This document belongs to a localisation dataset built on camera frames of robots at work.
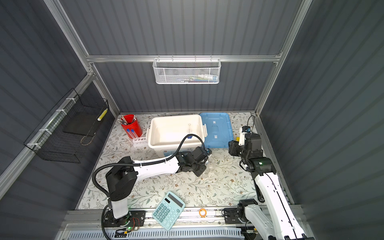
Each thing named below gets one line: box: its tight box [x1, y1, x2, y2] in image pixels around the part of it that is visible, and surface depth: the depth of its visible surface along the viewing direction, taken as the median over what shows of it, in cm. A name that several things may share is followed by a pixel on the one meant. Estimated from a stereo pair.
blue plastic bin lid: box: [200, 112, 234, 149], surface depth 114 cm
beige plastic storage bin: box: [146, 114, 208, 158], surface depth 98 cm
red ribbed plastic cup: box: [121, 114, 143, 139], surface depth 98 cm
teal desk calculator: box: [152, 191, 185, 231], surface depth 76 cm
